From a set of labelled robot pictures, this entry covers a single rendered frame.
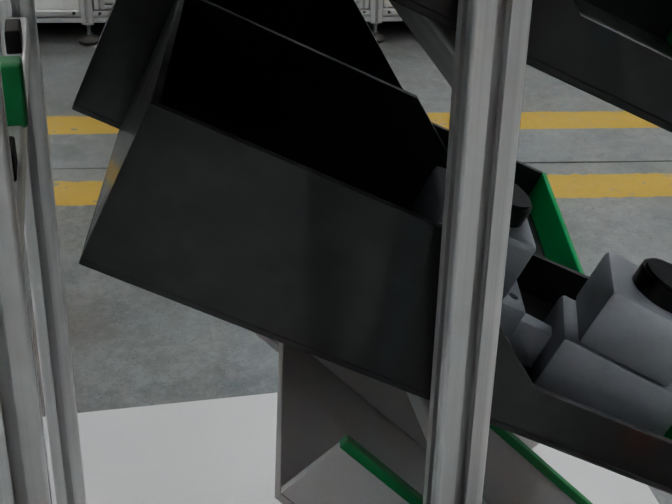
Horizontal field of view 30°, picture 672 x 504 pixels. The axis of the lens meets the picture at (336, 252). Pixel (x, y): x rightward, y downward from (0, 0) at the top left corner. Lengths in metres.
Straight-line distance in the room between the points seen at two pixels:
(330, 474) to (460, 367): 0.10
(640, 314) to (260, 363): 2.18
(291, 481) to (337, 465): 0.02
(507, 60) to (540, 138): 3.36
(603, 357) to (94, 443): 0.64
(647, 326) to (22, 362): 0.26
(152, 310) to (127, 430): 1.77
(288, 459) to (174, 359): 2.15
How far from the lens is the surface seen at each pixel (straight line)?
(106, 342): 2.80
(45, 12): 4.44
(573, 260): 0.69
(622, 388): 0.57
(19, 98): 0.59
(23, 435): 0.47
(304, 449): 0.60
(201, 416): 1.14
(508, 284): 0.55
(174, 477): 1.08
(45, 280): 0.82
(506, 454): 0.71
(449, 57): 0.45
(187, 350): 2.75
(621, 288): 0.55
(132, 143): 0.46
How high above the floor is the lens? 1.55
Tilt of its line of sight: 30 degrees down
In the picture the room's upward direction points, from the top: 1 degrees clockwise
